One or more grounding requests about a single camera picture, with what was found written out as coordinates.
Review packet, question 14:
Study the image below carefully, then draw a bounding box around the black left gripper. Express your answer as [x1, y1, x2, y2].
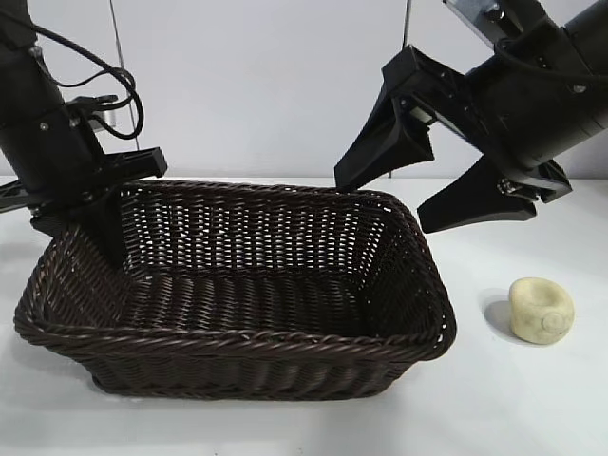
[0, 146, 169, 268]

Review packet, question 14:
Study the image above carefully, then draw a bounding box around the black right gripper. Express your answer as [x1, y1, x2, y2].
[333, 45, 573, 235]

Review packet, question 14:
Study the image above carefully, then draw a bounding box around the pale yellow egg yolk pastry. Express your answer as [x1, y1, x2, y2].
[508, 277, 576, 342]

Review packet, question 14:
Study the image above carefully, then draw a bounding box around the dark brown wicker basket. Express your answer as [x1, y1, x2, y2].
[13, 179, 457, 403]

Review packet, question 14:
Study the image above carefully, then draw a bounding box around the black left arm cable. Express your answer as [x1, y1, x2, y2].
[26, 21, 144, 142]

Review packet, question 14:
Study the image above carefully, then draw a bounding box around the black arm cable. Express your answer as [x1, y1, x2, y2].
[495, 40, 579, 77]
[26, 21, 144, 142]

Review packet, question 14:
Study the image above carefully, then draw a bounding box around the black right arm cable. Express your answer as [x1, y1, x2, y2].
[495, 40, 579, 77]

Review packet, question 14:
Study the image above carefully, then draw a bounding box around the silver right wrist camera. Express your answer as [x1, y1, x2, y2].
[440, 0, 528, 52]

